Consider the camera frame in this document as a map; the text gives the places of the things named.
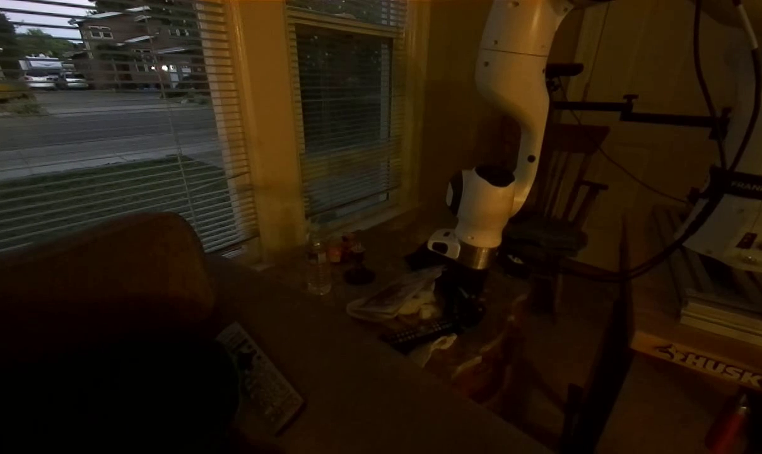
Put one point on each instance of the clear plastic water bottle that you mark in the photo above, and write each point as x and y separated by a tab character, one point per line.
320	272

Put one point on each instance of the black remote control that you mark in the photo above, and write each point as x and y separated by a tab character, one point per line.
416	336

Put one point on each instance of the cream knit cloth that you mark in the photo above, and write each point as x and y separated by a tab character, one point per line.
437	350

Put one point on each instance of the narrow window blind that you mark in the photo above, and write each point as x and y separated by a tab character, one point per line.
344	118

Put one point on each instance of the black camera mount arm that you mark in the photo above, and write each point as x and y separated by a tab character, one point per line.
650	115

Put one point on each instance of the black round object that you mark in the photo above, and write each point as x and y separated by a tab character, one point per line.
360	273

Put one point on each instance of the wooden chair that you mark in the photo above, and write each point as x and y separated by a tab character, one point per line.
567	185

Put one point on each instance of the small orange items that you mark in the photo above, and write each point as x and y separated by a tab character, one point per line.
344	249

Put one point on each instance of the wide window blind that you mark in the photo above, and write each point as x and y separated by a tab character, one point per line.
104	204

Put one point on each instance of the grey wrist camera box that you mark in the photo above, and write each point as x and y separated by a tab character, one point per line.
446	243

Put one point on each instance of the dark flat panel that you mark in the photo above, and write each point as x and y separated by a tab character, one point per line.
609	362

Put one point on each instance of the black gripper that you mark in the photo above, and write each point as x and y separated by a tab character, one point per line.
462	287

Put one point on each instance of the brown couch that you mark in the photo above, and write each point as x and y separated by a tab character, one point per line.
104	318

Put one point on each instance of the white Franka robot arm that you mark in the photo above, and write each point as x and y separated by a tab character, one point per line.
515	77

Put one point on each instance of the black mounted camera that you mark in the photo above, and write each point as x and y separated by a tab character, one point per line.
565	77

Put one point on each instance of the clear plastic printed package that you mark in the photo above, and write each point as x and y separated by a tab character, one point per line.
395	304

